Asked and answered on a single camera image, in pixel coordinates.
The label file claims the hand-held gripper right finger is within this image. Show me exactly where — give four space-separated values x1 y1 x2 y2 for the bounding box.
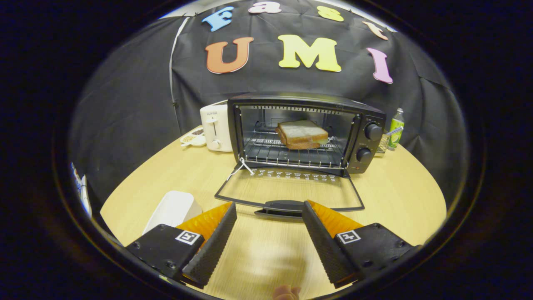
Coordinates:
301 200 421 289

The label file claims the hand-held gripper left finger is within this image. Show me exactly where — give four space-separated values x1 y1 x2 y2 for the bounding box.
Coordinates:
125 202 238 289

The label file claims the white food tray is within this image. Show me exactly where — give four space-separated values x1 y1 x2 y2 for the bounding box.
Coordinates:
143 190 203 235

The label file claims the bread sandwich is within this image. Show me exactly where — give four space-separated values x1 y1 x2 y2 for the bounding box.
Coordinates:
275 120 329 150

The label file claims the black toaster oven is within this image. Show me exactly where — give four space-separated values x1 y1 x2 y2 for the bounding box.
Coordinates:
214 92 387 220

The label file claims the white pop-up toaster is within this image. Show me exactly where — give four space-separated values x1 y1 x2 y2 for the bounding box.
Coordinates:
200 104 234 153

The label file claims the white dish with seeds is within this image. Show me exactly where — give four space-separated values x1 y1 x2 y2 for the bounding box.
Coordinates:
180 126 207 147

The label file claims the clear drinking glass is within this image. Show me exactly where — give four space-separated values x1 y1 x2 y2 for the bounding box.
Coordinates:
374 126 403 156

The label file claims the green label drink bottle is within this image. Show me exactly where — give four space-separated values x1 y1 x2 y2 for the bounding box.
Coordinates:
387 107 405 151

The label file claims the white container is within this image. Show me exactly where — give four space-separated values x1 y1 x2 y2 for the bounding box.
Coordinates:
80 174 93 219

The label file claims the white string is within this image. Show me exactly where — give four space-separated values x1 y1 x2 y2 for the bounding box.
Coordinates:
226 157 255 181

